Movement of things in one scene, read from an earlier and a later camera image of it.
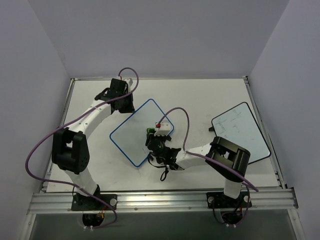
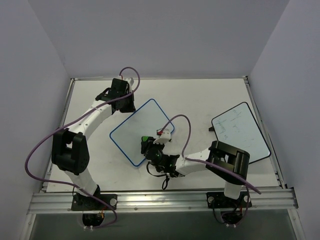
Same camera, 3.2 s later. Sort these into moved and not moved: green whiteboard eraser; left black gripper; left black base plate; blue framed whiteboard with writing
Moved: green whiteboard eraser
Not moved: left black base plate; blue framed whiteboard with writing; left black gripper
